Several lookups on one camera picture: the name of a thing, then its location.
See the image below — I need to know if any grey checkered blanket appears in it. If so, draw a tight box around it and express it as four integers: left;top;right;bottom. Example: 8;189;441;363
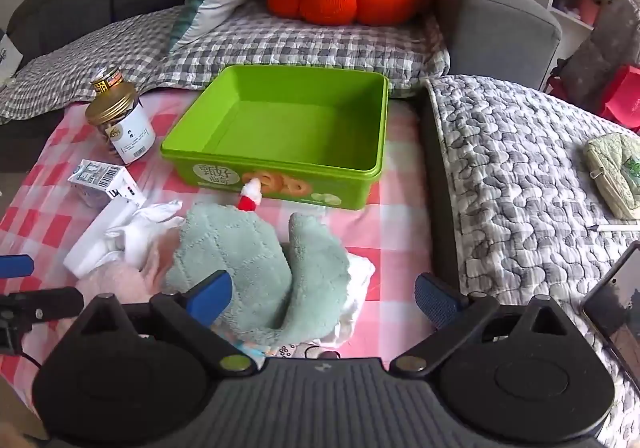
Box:
0;2;451;126

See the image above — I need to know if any grey bag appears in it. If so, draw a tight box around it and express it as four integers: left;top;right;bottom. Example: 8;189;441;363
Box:
567;0;640;99

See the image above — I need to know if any pink plush toy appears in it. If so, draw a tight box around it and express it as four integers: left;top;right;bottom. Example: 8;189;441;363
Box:
75;248;171;305

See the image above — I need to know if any white printed paper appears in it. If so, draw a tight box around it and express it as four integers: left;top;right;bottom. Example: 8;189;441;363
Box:
0;28;24;78

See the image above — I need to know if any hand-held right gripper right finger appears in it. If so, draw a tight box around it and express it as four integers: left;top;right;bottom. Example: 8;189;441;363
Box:
389;274;566;376

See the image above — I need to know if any white foam block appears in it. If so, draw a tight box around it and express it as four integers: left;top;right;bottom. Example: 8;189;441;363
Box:
64;200;136;279

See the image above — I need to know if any green plastic box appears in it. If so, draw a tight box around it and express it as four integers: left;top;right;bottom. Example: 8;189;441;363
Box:
160;65;391;211

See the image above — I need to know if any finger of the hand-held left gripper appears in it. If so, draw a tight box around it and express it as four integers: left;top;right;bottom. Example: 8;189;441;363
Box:
0;288;84;323
0;255;35;279

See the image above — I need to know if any santa plush toy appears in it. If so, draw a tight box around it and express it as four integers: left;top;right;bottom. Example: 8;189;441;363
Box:
238;178;263;213

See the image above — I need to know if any green quilted pouch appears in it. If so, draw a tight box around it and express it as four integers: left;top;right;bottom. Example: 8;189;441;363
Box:
585;133;640;221

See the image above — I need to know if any gold drink can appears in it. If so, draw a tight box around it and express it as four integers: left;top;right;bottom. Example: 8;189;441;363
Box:
91;66;124;96

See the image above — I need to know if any gold-lidded snack jar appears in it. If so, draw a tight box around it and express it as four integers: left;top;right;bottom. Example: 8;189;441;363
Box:
85;82;157;165

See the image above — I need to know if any mint green towel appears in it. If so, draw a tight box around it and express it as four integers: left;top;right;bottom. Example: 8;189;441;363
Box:
165;203;351;346

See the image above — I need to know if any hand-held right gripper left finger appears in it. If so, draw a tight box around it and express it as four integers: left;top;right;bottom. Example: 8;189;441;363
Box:
75;270;256;374

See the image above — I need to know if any black smartphone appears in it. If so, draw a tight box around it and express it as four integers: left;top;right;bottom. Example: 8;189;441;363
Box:
582;240;640;379

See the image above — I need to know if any small white blue carton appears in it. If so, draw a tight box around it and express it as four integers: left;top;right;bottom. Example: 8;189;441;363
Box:
67;159;146;209

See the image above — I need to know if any grey patterned quilt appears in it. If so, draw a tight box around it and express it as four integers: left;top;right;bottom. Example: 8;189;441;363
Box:
425;75;640;448

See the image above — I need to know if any grey sofa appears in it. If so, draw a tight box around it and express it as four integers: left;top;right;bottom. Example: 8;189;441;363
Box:
5;0;563;94

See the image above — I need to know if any red box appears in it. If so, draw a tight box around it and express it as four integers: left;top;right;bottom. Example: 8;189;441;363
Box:
547;65;640;133

